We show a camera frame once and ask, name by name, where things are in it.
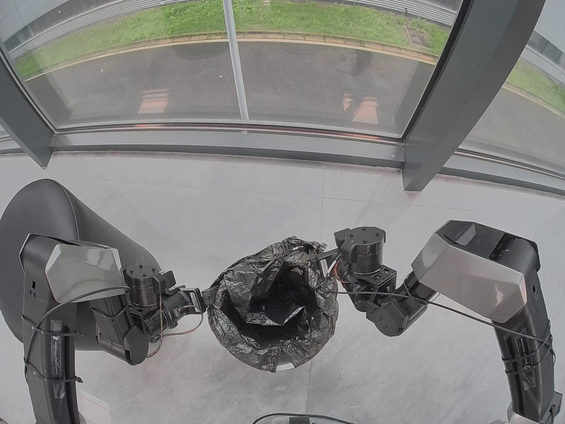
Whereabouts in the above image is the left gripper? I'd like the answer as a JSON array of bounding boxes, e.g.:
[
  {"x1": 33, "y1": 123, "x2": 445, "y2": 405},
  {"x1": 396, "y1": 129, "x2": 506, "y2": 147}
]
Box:
[{"x1": 170, "y1": 283, "x2": 222, "y2": 323}]

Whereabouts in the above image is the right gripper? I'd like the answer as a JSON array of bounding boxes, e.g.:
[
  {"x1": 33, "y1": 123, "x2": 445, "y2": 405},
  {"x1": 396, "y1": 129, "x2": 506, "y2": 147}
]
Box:
[{"x1": 314, "y1": 253, "x2": 350, "y2": 282}]

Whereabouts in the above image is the black plastic bag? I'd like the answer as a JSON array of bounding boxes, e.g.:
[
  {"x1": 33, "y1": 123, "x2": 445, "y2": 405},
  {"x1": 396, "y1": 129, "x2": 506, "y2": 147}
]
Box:
[{"x1": 207, "y1": 236, "x2": 340, "y2": 373}]

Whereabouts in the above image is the white trash bin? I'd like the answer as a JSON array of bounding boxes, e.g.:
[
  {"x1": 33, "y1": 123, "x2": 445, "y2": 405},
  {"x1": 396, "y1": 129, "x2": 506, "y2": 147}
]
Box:
[{"x1": 273, "y1": 352, "x2": 310, "y2": 373}]

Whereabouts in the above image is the dark grey round chair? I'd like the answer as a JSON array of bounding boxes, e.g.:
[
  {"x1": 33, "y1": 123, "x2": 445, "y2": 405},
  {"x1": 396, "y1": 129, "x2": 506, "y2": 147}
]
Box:
[{"x1": 0, "y1": 178, "x2": 162, "y2": 353}]

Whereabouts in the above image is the window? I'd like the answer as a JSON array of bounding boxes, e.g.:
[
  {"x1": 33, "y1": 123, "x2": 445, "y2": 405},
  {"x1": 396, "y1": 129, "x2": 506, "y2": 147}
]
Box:
[{"x1": 0, "y1": 0, "x2": 565, "y2": 193}]

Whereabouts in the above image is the black cable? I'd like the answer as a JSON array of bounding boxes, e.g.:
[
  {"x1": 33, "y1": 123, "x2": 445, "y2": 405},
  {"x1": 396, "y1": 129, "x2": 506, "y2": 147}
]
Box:
[
  {"x1": 324, "y1": 287, "x2": 553, "y2": 343},
  {"x1": 252, "y1": 413, "x2": 356, "y2": 424},
  {"x1": 24, "y1": 284, "x2": 132, "y2": 372}
]

